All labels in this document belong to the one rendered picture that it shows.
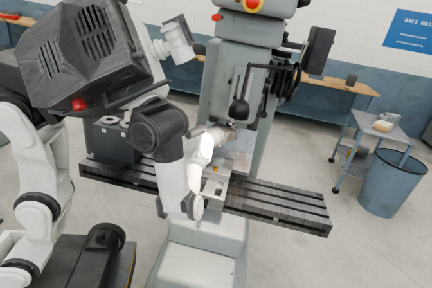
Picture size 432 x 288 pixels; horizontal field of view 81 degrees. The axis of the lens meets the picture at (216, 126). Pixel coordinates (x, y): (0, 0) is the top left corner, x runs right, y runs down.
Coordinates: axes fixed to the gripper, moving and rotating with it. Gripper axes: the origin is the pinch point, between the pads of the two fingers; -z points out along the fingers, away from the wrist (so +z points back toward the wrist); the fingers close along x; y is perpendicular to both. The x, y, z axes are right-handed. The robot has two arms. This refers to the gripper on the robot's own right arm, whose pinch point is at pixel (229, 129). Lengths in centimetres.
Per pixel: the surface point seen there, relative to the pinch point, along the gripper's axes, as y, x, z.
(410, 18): -95, -51, -486
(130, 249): 84, 33, 25
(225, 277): 51, -26, 26
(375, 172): 76, -79, -197
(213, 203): 26.8, -9.1, 18.0
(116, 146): 22, 48, 25
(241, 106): -20.9, -14.0, 22.7
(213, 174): 20.4, -1.4, 8.5
